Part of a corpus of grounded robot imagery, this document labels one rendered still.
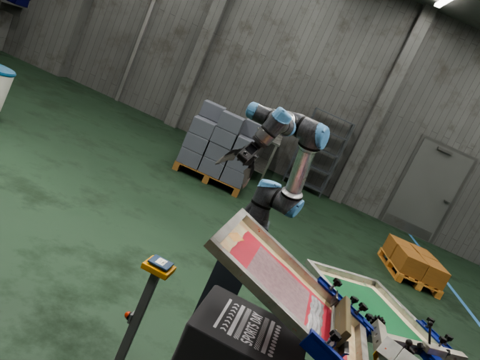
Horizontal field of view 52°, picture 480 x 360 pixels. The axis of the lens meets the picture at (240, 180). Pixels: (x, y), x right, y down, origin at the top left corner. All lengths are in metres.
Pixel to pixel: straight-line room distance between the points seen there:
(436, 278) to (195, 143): 4.15
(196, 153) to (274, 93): 4.03
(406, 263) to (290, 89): 5.28
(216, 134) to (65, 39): 5.51
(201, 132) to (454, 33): 6.37
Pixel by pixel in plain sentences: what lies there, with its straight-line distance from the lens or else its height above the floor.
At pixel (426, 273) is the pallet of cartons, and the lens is 7.83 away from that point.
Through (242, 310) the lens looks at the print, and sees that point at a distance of 2.26.
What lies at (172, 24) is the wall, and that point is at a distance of 11.81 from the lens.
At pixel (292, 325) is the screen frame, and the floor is 1.18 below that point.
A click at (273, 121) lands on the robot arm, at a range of 1.95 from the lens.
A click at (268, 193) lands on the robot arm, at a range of 2.60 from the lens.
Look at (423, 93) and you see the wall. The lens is 11.69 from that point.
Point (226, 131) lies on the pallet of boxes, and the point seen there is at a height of 0.90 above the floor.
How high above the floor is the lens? 1.92
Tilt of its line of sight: 12 degrees down
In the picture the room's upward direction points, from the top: 24 degrees clockwise
